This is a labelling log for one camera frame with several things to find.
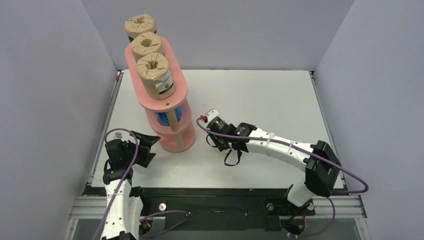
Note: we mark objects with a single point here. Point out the brown roll front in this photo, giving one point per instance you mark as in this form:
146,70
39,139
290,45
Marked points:
146,43

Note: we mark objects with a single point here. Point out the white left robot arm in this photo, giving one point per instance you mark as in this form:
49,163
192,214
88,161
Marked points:
124,202

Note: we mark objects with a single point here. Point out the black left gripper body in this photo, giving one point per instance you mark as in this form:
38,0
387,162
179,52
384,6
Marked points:
130,148

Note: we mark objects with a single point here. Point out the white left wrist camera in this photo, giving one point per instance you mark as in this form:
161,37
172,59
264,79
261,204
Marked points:
118,135

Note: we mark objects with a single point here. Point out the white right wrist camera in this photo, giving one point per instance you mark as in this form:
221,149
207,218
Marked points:
209,115

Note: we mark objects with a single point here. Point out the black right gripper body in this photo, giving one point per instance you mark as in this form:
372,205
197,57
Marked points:
222,142

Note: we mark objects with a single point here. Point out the pink three-tier shelf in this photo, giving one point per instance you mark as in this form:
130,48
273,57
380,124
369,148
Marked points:
171,141

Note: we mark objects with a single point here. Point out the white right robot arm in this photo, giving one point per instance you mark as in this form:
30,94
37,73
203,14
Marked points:
318,161

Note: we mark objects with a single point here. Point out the brown paper roll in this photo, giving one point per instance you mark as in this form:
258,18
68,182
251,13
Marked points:
138,25

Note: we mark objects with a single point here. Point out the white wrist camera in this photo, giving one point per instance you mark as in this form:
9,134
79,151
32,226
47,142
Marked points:
118,135
209,115

